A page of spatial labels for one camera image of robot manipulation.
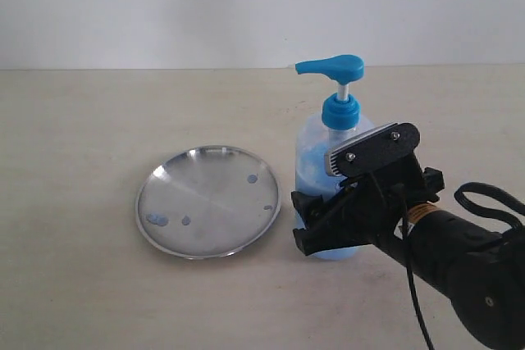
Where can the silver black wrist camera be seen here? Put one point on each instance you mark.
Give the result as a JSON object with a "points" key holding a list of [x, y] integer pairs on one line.
{"points": [[371, 150]]}

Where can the round stainless steel plate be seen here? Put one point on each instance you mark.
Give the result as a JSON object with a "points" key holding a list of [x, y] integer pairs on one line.
{"points": [[208, 202]]}

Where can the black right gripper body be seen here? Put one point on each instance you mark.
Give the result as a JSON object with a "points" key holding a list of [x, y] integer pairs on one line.
{"points": [[369, 204]]}

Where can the blue soap pump bottle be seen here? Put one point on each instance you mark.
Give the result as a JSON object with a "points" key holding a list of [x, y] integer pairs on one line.
{"points": [[339, 119]]}

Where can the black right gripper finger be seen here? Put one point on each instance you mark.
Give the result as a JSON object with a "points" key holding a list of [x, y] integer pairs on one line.
{"points": [[311, 241], [308, 206]]}

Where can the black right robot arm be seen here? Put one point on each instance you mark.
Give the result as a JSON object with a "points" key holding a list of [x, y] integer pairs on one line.
{"points": [[480, 271]]}

